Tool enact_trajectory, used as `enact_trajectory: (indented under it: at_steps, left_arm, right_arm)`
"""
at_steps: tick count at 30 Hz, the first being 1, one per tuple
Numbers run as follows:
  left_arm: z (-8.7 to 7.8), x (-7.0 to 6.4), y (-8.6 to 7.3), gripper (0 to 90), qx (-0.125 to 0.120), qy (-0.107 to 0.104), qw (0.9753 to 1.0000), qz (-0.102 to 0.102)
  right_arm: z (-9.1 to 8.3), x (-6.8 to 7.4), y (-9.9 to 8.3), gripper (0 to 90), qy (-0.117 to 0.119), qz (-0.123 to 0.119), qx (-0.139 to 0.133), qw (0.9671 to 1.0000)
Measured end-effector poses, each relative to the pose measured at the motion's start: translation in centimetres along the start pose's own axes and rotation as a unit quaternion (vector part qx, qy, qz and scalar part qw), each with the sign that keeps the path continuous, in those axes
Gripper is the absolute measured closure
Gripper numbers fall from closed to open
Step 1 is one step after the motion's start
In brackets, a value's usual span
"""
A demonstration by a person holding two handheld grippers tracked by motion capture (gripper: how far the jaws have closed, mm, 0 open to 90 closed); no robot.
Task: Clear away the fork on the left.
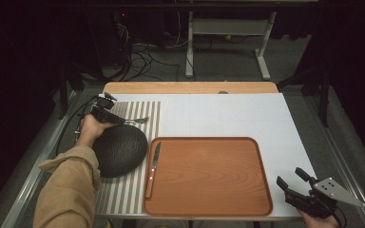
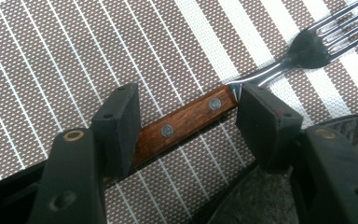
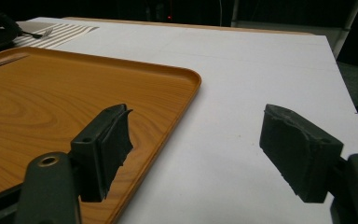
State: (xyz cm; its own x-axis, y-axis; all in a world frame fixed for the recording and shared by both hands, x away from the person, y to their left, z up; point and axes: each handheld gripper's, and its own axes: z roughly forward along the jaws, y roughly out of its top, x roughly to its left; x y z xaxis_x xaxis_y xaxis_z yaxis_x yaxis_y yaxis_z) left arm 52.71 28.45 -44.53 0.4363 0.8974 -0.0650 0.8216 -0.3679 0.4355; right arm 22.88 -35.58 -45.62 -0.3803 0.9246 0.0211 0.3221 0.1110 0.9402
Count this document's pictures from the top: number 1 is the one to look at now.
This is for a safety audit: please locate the tangle of floor cables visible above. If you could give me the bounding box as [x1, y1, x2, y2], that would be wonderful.
[113, 22, 184, 82]

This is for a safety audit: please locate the brown wooden tray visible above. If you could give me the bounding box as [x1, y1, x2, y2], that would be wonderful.
[143, 136, 274, 218]

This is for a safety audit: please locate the person's right hand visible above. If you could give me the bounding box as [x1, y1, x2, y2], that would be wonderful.
[298, 210, 341, 228]

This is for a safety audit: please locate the black metal stand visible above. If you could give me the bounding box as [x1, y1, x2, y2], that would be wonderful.
[56, 63, 85, 120]
[277, 63, 332, 127]

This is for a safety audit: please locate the person's left hand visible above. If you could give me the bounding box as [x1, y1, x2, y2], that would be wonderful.
[75, 114, 114, 149]

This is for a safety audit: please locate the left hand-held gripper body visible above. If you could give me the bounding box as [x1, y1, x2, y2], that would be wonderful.
[89, 92, 118, 123]

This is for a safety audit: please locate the white metal desk frame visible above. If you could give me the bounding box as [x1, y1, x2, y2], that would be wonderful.
[184, 10, 278, 81]

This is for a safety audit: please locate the aluminium floor rail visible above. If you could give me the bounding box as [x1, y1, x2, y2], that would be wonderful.
[0, 89, 77, 228]
[307, 94, 365, 228]

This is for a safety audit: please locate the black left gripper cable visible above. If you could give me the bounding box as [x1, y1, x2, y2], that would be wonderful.
[55, 95, 100, 156]

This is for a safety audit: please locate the black equipment with red light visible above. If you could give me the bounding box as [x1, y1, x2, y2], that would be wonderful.
[107, 10, 131, 69]

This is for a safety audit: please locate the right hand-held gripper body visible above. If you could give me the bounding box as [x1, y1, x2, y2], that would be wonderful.
[284, 177, 365, 219]

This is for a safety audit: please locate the dark round textured plate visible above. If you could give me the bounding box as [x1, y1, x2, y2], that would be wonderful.
[92, 123, 149, 179]

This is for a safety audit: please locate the wooden-handled fork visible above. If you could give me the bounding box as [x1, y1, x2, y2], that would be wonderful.
[125, 117, 150, 125]

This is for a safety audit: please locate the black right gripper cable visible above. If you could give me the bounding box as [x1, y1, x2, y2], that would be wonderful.
[332, 205, 348, 228]

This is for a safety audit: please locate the wooden-handled table knife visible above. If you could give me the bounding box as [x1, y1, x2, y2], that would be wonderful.
[144, 141, 162, 200]

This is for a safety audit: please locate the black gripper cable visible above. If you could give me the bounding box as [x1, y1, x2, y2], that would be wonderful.
[55, 95, 100, 156]
[332, 205, 348, 228]

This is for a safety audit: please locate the striped beige placemat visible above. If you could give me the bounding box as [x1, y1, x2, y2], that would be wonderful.
[93, 101, 162, 216]

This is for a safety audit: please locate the white table cover board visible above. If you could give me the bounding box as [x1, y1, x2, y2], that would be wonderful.
[94, 92, 316, 219]

